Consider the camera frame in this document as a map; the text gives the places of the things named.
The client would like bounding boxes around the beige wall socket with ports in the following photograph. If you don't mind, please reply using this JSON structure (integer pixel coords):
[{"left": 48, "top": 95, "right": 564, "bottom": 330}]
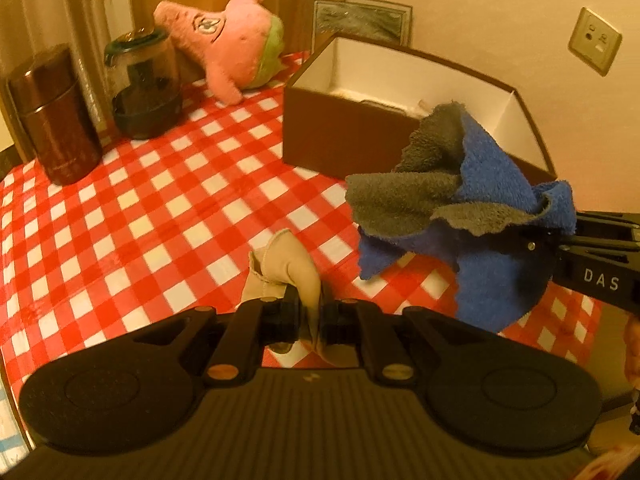
[{"left": 568, "top": 7, "right": 623, "bottom": 77}]

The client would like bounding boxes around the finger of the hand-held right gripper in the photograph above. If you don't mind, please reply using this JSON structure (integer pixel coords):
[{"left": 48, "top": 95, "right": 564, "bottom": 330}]
[
  {"left": 574, "top": 211, "right": 640, "bottom": 235},
  {"left": 510, "top": 230, "right": 640, "bottom": 261}
]

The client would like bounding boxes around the sheer patterned curtain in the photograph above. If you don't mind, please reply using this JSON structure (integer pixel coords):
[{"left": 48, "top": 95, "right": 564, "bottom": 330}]
[{"left": 0, "top": 0, "right": 116, "bottom": 86}]

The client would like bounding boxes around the glass jar with green lid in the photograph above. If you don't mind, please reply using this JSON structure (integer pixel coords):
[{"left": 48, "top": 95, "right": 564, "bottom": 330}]
[{"left": 104, "top": 27, "right": 183, "bottom": 140}]

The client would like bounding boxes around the blue patterned white cloth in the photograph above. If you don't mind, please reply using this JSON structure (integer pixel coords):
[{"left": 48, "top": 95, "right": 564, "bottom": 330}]
[{"left": 0, "top": 385, "right": 23, "bottom": 456}]

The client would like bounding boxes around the beige cloth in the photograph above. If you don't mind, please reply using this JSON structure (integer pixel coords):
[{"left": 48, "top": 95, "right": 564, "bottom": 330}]
[{"left": 241, "top": 228, "right": 361, "bottom": 368}]

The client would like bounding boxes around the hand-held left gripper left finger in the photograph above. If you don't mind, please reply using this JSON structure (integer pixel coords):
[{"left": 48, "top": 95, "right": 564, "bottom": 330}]
[{"left": 127, "top": 297, "right": 303, "bottom": 386}]

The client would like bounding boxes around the brown metal canister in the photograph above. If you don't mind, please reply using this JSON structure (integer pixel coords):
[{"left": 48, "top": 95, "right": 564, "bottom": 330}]
[{"left": 6, "top": 44, "right": 103, "bottom": 186}]

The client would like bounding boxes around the pink starfish plush toy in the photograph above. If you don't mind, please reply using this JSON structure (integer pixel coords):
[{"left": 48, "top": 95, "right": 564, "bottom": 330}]
[{"left": 152, "top": 0, "right": 285, "bottom": 106}]

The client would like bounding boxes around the brown cardboard box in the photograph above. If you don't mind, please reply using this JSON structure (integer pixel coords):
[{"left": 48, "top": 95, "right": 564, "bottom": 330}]
[{"left": 282, "top": 31, "right": 558, "bottom": 186}]

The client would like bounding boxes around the framed picture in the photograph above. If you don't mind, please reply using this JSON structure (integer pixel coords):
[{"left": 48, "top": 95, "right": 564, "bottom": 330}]
[{"left": 311, "top": 0, "right": 413, "bottom": 56}]

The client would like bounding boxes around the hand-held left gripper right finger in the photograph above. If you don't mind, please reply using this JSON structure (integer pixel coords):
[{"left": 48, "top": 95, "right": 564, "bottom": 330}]
[{"left": 320, "top": 299, "right": 488, "bottom": 386}]

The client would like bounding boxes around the red white checkered tablecloth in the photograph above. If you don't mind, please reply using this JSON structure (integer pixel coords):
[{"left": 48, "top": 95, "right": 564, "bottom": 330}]
[{"left": 0, "top": 50, "right": 606, "bottom": 411}]

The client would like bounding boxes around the blue grey towel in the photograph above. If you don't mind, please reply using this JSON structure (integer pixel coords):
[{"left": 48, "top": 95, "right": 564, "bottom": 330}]
[{"left": 345, "top": 101, "right": 576, "bottom": 335}]

